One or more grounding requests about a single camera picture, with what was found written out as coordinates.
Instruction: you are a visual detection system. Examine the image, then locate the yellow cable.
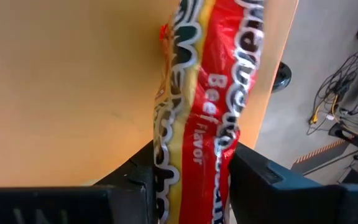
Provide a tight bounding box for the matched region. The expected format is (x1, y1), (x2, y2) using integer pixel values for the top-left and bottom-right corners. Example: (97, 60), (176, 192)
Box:
(308, 95), (338, 125)

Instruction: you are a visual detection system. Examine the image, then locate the red beef ramen pack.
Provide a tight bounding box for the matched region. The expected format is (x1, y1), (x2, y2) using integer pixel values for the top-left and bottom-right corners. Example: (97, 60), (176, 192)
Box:
(152, 0), (265, 224)

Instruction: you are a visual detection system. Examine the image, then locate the black metal stand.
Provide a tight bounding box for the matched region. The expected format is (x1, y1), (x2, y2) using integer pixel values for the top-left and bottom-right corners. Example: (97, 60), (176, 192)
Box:
(328, 123), (358, 156)

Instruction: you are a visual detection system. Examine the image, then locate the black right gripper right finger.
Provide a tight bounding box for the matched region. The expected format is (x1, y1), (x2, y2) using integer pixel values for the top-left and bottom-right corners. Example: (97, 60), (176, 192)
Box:
(228, 142), (358, 224)

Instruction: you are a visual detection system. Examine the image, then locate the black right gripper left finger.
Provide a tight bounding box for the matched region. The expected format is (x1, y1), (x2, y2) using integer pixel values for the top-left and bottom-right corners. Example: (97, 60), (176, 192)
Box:
(0, 140), (157, 224)

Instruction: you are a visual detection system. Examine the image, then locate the black cable bundle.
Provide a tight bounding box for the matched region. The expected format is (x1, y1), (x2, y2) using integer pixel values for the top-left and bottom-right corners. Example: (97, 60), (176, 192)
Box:
(306, 42), (358, 136)

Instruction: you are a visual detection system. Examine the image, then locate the orange plastic bin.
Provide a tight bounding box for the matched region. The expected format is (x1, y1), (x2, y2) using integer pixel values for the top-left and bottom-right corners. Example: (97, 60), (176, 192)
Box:
(0, 0), (300, 189)

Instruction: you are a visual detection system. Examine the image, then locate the black round floor base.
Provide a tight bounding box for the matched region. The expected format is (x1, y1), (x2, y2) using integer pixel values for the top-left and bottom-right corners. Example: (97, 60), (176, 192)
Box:
(271, 61), (293, 93)

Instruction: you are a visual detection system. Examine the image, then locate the black floor cable cover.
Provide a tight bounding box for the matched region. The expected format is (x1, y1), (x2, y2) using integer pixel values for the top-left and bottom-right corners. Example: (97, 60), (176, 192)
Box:
(291, 138), (358, 175)

